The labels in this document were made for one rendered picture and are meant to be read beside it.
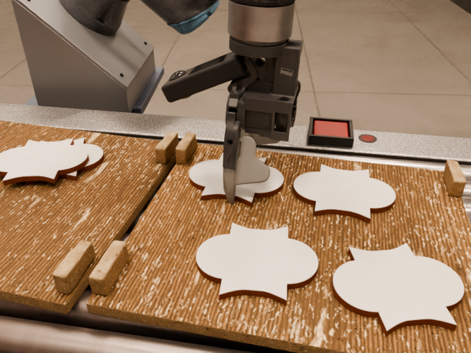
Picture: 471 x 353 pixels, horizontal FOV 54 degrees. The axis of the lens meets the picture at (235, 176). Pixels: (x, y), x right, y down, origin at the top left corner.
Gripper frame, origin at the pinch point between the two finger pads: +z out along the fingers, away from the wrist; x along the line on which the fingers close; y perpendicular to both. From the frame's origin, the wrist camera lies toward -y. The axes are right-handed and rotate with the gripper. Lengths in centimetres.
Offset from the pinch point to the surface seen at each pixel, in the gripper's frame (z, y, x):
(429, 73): 89, 88, 322
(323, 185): -0.7, 12.4, 0.0
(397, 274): -1.0, 21.2, -15.3
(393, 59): 89, 62, 349
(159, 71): 8, -33, 56
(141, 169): 1.2, -14.3, -0.1
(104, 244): 1.3, -12.0, -16.8
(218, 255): -0.2, 1.8, -16.6
